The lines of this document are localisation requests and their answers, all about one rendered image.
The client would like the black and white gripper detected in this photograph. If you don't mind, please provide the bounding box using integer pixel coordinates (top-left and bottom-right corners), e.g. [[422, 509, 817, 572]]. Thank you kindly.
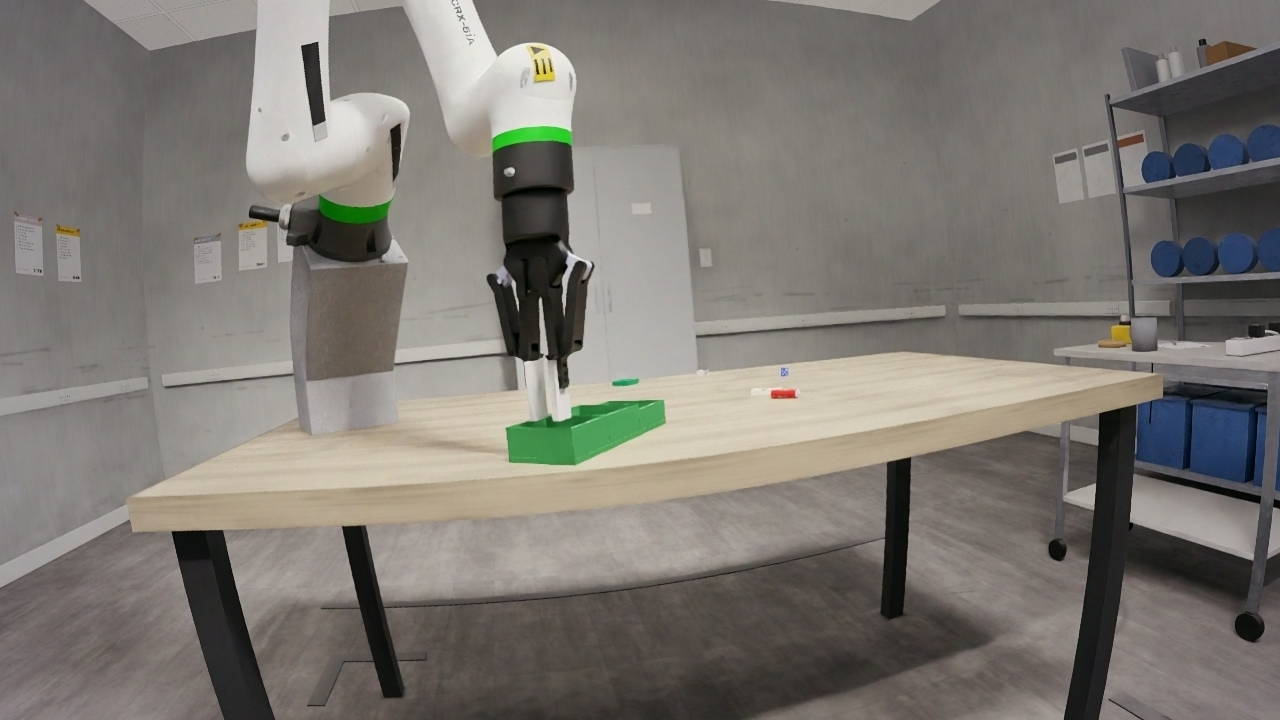
[[486, 191, 595, 421]]

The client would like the green rack of labelled bins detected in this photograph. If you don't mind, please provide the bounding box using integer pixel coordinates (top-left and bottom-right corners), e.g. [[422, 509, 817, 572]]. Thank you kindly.
[[506, 400, 666, 466]]

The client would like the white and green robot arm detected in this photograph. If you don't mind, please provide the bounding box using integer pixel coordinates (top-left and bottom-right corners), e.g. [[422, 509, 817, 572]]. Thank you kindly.
[[246, 0, 576, 263]]

